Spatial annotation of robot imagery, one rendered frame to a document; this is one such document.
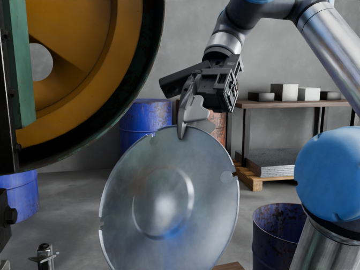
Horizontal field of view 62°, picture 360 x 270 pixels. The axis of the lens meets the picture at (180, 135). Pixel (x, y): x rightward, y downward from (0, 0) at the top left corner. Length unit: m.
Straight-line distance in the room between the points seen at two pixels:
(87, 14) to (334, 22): 0.55
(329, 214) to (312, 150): 0.08
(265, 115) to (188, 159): 3.76
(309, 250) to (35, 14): 0.76
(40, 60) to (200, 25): 1.91
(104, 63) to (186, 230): 0.46
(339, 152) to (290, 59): 4.00
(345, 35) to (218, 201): 0.38
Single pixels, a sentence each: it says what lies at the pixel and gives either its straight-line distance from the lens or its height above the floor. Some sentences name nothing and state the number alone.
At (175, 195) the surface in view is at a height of 0.95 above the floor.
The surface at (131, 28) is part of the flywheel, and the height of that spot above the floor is 1.26.
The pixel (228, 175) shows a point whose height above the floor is 0.99.
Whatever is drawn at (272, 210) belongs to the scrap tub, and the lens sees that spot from 1.73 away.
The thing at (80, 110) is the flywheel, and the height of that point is 1.06.
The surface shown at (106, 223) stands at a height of 0.87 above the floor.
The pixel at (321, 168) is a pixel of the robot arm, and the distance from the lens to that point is 0.43.
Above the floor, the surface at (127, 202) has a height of 0.91.
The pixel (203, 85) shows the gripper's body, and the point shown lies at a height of 1.13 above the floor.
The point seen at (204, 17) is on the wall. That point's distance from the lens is 3.96.
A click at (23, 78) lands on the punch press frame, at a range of 0.61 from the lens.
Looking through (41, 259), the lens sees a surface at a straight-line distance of 0.71.
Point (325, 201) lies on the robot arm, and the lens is 0.43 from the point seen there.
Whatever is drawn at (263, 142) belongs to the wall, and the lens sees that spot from 4.32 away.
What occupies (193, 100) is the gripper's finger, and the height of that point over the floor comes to 1.10.
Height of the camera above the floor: 1.15
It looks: 11 degrees down
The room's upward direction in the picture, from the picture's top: straight up
